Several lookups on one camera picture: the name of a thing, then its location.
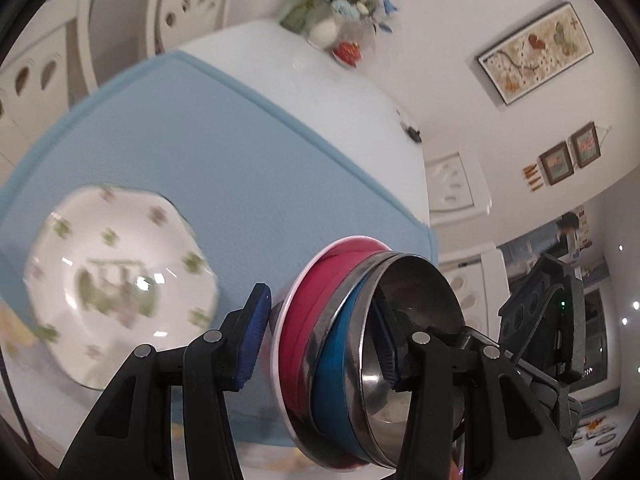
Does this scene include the pink steel bowl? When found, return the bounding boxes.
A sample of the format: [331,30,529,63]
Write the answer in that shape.
[277,237,396,461]

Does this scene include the white plate with green print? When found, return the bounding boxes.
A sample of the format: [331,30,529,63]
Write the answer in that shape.
[22,184,221,392]

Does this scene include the white vase with blue flowers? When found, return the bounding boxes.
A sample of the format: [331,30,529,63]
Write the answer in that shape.
[306,0,403,52]

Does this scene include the light blue quilted mat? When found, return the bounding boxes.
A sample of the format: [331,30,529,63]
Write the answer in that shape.
[0,50,440,448]

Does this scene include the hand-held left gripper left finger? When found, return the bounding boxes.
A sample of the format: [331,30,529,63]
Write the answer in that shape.
[57,282,273,480]

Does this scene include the large framed wall picture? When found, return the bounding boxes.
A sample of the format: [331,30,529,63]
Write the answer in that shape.
[476,1,595,107]

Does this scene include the small framed wall picture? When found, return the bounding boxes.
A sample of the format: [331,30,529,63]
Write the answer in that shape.
[569,121,603,170]
[538,141,575,187]

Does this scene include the pink polka dot bowl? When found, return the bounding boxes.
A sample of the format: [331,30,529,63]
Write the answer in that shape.
[269,234,396,473]

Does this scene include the black cable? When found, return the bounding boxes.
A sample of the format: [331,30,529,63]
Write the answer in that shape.
[0,352,37,461]

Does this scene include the cluttered background shelf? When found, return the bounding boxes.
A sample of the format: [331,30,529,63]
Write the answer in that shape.
[552,205,596,261]

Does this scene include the blue steel bowl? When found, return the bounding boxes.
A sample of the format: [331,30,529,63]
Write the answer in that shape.
[310,252,468,471]

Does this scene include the hanging yellow tassels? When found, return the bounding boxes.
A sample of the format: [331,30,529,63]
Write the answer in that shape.
[522,162,543,192]

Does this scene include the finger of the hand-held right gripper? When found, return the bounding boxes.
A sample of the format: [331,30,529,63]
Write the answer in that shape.
[442,326,501,356]

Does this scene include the red lidded cup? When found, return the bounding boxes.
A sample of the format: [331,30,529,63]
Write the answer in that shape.
[331,40,362,67]

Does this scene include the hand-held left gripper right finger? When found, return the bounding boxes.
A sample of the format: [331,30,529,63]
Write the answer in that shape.
[372,297,583,480]

